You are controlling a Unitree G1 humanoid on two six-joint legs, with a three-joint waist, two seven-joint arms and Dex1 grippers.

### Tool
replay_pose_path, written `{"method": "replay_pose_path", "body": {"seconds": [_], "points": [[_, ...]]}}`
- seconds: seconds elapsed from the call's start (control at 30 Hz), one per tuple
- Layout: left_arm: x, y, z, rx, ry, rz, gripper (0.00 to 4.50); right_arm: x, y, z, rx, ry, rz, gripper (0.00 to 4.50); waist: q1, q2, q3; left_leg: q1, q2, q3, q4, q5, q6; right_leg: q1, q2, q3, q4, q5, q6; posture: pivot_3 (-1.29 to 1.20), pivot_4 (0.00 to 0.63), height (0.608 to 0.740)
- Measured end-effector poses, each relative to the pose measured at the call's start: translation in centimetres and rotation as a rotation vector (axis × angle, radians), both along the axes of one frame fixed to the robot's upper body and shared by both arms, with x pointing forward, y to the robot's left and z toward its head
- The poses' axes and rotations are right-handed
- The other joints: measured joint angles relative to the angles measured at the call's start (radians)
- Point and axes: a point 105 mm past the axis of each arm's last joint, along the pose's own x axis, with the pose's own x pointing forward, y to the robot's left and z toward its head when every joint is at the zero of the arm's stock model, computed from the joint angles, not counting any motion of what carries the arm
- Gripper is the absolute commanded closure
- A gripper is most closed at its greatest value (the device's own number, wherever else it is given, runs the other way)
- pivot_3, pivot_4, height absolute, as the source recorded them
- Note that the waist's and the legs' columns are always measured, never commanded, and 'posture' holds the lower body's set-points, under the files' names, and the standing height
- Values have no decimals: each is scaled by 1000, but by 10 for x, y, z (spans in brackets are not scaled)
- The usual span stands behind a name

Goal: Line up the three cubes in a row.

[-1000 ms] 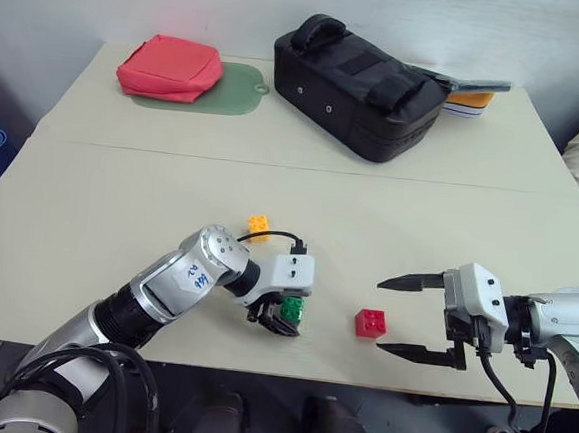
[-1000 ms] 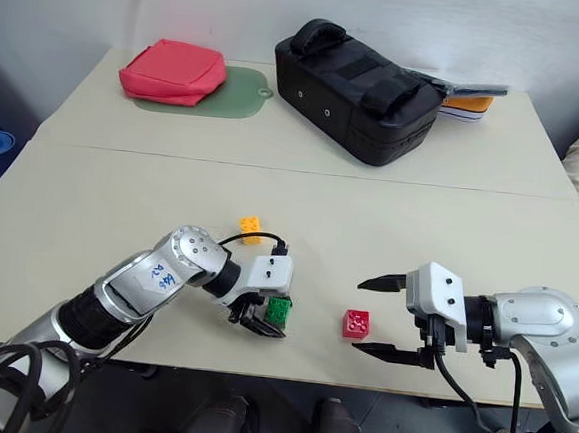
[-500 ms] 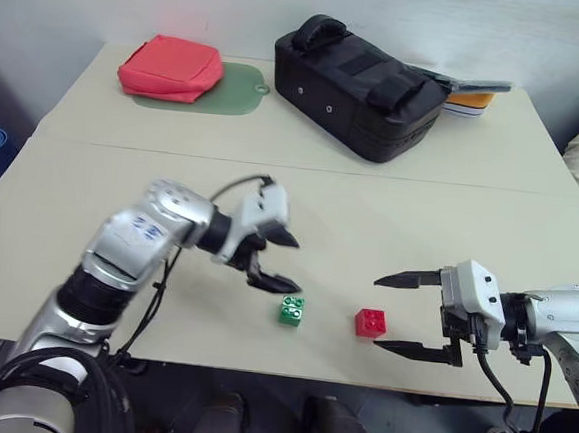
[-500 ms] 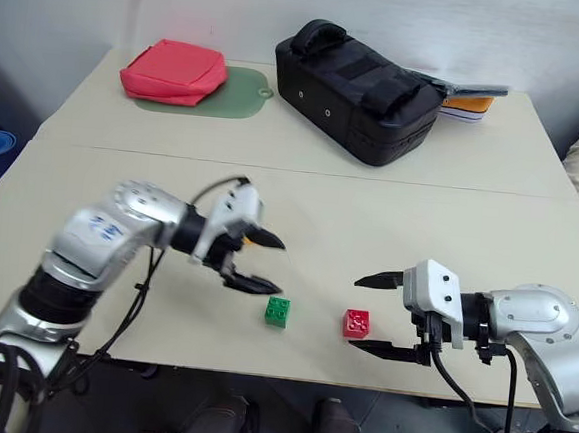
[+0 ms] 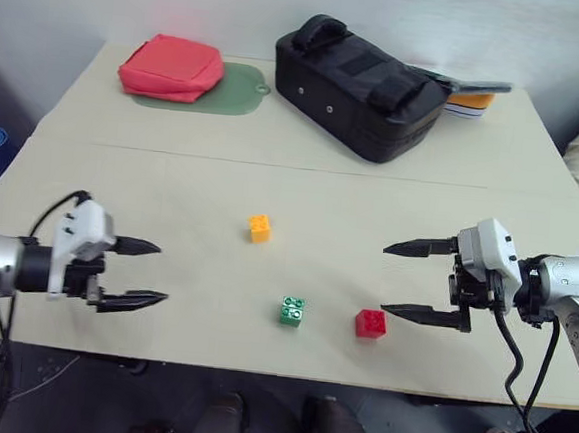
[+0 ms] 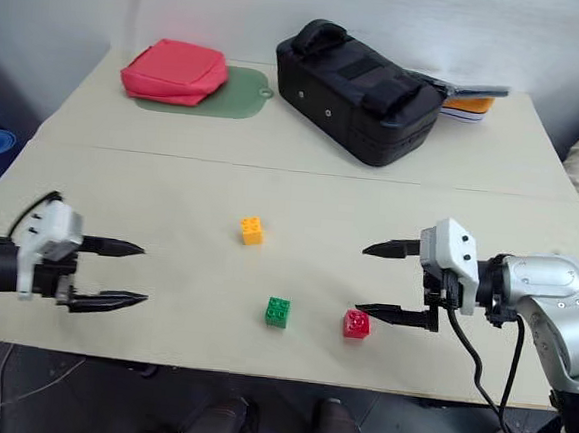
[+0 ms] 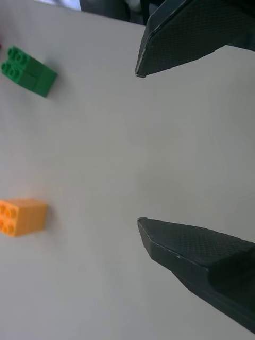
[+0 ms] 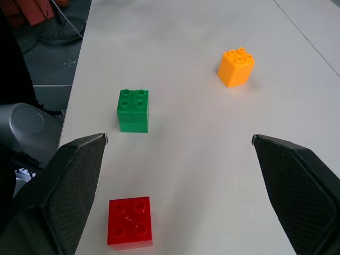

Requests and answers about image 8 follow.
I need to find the red studded toy cube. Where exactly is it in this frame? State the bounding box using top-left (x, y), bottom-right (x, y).
top-left (107, 196), bottom-right (154, 251)

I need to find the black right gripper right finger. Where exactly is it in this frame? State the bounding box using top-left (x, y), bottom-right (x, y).
top-left (251, 134), bottom-right (340, 255)

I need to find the black round stand base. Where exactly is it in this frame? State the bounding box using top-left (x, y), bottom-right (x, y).
top-left (37, 0), bottom-right (87, 46)

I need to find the green studded toy cube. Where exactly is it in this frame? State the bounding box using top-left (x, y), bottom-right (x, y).
top-left (116, 89), bottom-right (150, 133)

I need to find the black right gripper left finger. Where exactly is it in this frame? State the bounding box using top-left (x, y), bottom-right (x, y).
top-left (0, 133), bottom-right (108, 255)

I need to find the orange-red box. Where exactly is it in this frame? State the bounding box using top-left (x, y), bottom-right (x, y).
top-left (5, 0), bottom-right (69, 27)

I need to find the silver robot body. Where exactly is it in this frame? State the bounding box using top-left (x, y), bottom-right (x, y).
top-left (0, 103), bottom-right (64, 167)

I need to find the orange studded toy cube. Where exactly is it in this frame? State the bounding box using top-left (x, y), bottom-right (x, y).
top-left (217, 47), bottom-right (256, 89)

